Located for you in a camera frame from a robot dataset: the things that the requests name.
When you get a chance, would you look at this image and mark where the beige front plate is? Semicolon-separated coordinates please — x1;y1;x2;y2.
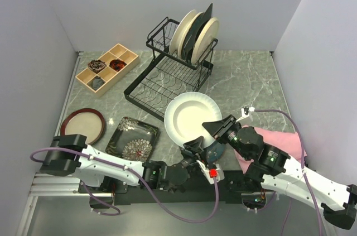
191;17;219;65

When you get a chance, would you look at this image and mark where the teal brown rimmed plate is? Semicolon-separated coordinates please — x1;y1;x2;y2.
205;138;228;164

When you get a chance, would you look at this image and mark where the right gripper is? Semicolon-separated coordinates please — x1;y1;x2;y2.
202;114;252;161

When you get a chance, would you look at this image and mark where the brown beaded bundle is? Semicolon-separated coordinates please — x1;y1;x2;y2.
88;60;107;74

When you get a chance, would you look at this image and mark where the black base bar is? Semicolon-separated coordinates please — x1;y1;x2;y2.
78;170;277;210

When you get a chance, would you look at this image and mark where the white fluted plate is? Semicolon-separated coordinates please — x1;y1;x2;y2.
164;91;222;148

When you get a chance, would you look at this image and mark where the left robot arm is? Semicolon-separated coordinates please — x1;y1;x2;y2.
40;134;224;192

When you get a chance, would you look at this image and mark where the purple cable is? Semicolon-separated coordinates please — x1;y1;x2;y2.
30;148;220;224
252;108;326;236

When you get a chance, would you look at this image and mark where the red black cable bundle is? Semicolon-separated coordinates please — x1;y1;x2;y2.
109;59;127;71

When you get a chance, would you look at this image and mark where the round red rimmed plate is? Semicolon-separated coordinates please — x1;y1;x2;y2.
60;108;106;145

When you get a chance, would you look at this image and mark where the black square floral plate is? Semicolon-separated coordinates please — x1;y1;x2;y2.
105;117;160;162

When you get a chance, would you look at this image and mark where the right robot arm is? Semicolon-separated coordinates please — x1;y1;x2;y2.
202;115;356;230

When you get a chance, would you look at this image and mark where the pink cloth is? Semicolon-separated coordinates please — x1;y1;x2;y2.
234;126;302;174

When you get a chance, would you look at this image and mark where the cream round plate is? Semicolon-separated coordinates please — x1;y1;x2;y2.
169;9;197;55

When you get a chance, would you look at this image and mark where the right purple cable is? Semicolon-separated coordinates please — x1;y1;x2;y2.
252;108;326;236

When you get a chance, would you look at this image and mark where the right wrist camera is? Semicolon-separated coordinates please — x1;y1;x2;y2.
236;107;255;125

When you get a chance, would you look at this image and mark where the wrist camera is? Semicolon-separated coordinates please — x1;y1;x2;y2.
236;107;255;125
196;160;225;185

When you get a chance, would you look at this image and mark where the black wire dish rack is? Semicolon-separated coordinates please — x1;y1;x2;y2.
124;17;218;121

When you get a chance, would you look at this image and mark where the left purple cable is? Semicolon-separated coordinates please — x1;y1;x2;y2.
30;148;220;224

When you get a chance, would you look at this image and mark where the wooden compartment tray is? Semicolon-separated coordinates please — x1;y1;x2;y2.
75;44;140;98

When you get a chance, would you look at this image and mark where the grey cloth piece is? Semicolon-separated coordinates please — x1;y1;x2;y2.
90;76;105;91

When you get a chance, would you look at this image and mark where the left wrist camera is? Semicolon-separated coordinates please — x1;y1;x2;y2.
196;160;225;185

